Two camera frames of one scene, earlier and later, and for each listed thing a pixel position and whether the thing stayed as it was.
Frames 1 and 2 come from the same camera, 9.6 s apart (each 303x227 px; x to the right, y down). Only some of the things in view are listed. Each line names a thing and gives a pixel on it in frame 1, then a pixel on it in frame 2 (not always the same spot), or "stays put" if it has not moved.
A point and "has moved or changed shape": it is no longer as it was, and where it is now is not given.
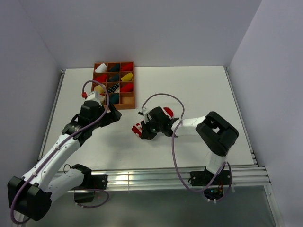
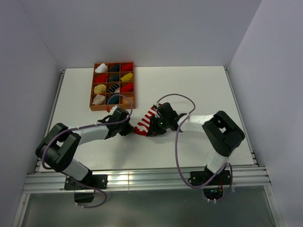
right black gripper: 146,133 → 153,130
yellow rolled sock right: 128,77 stays put
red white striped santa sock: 138,128 has moved or changed shape
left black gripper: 112,116 → 129,129
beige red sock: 102,99 stays put
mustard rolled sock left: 99,88 stays put
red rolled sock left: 102,78 stays put
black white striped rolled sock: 111,89 stays put
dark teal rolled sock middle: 114,78 stays put
